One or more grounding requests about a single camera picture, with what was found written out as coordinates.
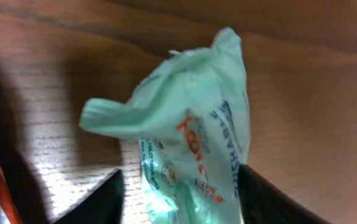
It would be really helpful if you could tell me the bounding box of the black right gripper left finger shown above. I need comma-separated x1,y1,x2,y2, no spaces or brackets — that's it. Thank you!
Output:
54,169,124,224

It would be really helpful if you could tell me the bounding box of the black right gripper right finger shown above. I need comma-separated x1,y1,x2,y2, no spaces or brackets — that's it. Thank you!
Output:
238,164,329,224

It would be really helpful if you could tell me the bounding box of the teal snack packet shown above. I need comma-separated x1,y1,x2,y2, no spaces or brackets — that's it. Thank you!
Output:
79,27,250,224

